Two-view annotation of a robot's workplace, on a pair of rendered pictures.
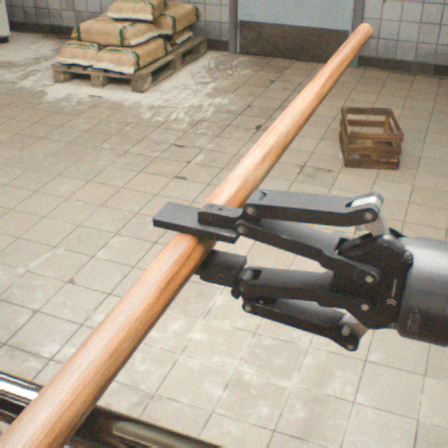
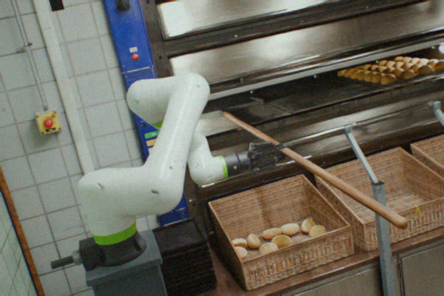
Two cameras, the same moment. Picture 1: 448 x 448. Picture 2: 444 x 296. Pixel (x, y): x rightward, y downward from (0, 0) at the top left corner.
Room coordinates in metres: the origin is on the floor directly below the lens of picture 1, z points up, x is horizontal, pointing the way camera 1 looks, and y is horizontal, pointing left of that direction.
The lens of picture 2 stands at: (1.83, -1.24, 1.82)
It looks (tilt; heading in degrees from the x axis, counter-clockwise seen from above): 16 degrees down; 146
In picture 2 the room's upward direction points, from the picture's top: 11 degrees counter-clockwise
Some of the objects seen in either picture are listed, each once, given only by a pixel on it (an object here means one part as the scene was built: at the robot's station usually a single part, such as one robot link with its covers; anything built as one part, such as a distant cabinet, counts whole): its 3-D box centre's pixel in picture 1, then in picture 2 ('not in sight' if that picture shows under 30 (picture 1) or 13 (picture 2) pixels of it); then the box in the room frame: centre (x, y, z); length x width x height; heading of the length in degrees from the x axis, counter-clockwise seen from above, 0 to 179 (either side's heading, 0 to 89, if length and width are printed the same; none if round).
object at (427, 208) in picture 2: not in sight; (384, 194); (0.39, 0.68, 0.72); 0.56 x 0.49 x 0.28; 69
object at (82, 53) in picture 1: (94, 47); not in sight; (4.76, 0.98, 0.22); 0.62 x 0.36 x 0.15; 163
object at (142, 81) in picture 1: (134, 57); not in sight; (4.97, 0.70, 0.07); 1.20 x 0.80 x 0.14; 158
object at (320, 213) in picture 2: not in sight; (277, 226); (0.16, 0.12, 0.72); 0.56 x 0.49 x 0.28; 70
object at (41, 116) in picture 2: not in sight; (49, 121); (-0.39, -0.65, 1.46); 0.10 x 0.07 x 0.10; 68
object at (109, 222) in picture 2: not in sight; (111, 203); (0.62, -0.82, 1.36); 0.16 x 0.13 x 0.19; 36
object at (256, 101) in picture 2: not in sight; (214, 107); (-0.67, 0.46, 1.19); 0.55 x 0.36 x 0.03; 68
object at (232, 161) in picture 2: not in sight; (230, 164); (0.33, -0.20, 1.20); 0.12 x 0.06 x 0.09; 158
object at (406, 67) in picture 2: not in sight; (390, 68); (-0.06, 1.46, 1.21); 0.61 x 0.48 x 0.06; 158
